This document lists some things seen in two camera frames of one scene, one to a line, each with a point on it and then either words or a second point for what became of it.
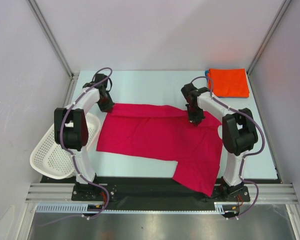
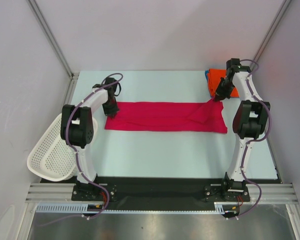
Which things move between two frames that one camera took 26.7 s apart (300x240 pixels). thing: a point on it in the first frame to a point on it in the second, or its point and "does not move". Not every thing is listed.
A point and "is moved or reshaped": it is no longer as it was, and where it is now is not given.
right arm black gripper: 195,117 to 222,91
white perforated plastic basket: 51,160 does not move
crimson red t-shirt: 149,133 is moved or reshaped
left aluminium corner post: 53,40 does not move
